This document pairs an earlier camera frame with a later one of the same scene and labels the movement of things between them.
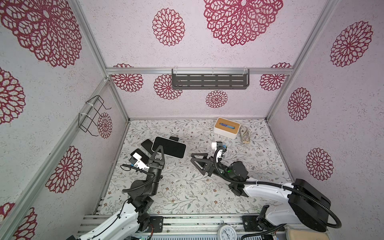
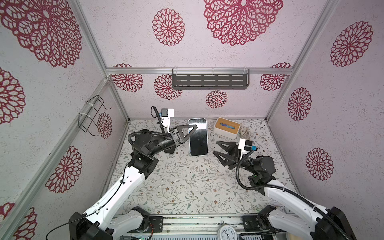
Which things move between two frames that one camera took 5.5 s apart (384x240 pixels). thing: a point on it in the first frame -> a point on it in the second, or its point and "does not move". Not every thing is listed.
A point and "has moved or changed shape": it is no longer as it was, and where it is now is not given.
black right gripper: x=212 y=167 -> x=234 y=158
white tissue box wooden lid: x=227 y=127 does not move
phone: x=175 y=138 has moved or changed shape
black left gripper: x=152 y=161 -> x=181 y=139
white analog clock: x=227 y=232 does not move
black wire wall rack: x=86 y=123 does not move
